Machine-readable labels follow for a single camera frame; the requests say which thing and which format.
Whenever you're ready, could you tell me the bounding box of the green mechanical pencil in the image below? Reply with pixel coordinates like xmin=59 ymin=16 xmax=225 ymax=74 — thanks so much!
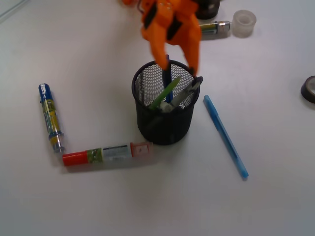
xmin=149 ymin=76 xmax=181 ymax=110

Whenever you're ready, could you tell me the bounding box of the silver metal pen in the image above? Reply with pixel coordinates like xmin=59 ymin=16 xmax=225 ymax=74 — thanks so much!
xmin=159 ymin=76 xmax=203 ymax=113

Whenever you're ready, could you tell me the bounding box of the blue capped marker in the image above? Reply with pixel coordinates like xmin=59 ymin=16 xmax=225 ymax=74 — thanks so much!
xmin=38 ymin=83 xmax=64 ymax=153

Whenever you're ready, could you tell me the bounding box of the red capped marker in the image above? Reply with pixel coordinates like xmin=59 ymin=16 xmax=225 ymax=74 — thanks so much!
xmin=62 ymin=142 xmax=153 ymax=167

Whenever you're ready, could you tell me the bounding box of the dark blue ballpoint pen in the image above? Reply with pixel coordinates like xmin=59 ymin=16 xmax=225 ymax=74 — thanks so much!
xmin=162 ymin=55 xmax=173 ymax=103

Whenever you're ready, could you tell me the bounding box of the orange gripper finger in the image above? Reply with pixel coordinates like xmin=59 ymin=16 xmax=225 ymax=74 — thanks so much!
xmin=141 ymin=20 xmax=169 ymax=70
xmin=169 ymin=13 xmax=201 ymax=75

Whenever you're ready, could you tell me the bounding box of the black tape roll at edge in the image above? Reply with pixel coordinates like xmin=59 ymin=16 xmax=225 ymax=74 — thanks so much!
xmin=300 ymin=76 xmax=315 ymax=104

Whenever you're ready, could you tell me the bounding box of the black capped marker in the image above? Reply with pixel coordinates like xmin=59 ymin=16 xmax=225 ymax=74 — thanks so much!
xmin=199 ymin=21 xmax=232 ymax=35

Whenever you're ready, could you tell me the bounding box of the clear tape roll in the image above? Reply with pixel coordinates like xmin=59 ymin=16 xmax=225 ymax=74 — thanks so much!
xmin=232 ymin=10 xmax=257 ymax=38

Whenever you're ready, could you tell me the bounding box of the black mesh pen holder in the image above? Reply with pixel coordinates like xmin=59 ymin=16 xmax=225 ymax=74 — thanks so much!
xmin=131 ymin=60 xmax=203 ymax=145

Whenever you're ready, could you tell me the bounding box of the light blue pen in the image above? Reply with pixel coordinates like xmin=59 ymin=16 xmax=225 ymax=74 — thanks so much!
xmin=203 ymin=95 xmax=249 ymax=180

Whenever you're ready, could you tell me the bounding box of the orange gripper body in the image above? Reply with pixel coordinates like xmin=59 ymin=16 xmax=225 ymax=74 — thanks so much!
xmin=123 ymin=0 xmax=198 ymax=29

